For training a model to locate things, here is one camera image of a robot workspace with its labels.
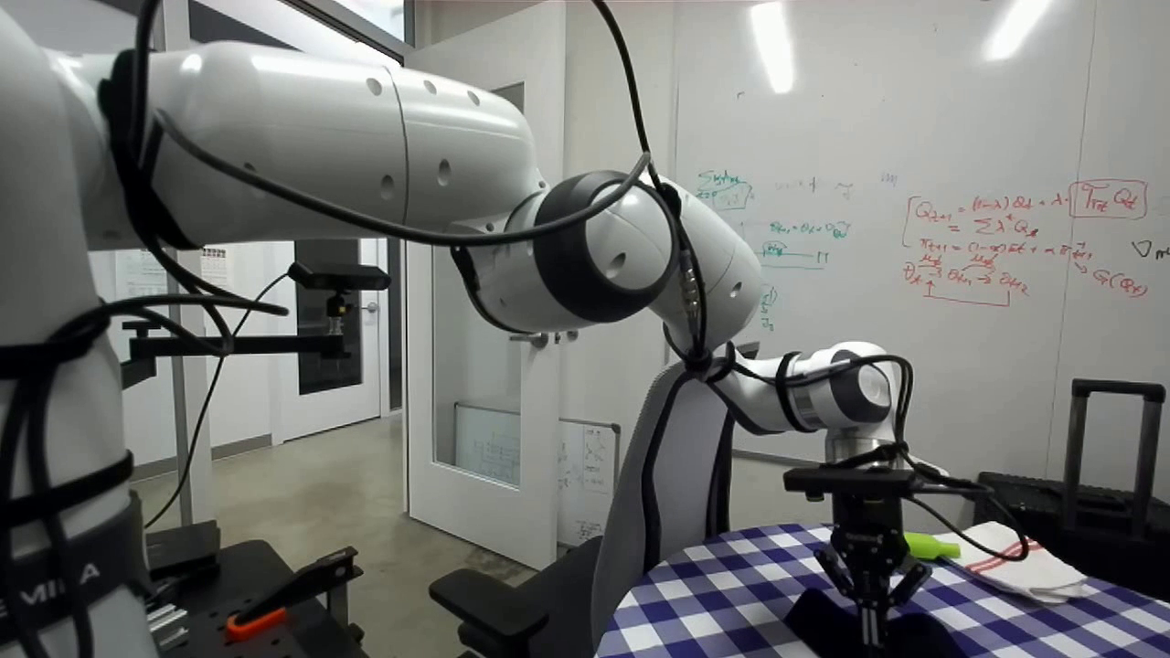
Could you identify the green marker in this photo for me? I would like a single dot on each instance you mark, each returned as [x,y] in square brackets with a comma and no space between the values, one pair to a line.
[929,549]

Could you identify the black hood garment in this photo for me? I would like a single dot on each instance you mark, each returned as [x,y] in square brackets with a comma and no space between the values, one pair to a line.
[840,633]

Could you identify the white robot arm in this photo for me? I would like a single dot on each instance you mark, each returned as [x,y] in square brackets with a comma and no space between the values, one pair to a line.
[254,143]

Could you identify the white door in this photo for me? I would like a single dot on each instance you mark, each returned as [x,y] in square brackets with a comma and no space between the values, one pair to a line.
[479,405]

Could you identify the black robot cart base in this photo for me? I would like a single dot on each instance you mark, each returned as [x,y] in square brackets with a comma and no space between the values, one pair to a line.
[199,583]

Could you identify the black camera on stand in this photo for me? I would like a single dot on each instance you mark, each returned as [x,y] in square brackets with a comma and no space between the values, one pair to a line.
[326,337]

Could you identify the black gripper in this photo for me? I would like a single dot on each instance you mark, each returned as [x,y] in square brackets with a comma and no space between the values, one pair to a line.
[872,534]

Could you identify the black suitcase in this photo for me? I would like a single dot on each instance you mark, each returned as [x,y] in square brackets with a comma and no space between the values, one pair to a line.
[1118,534]

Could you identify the orange handled clamp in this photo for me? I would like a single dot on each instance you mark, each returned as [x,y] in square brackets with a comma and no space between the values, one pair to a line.
[324,579]

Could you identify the grey mesh office chair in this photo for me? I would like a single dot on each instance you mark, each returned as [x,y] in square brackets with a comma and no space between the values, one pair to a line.
[675,493]

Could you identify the white folded cloth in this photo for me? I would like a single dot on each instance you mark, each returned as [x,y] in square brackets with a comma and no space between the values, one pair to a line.
[1017,566]

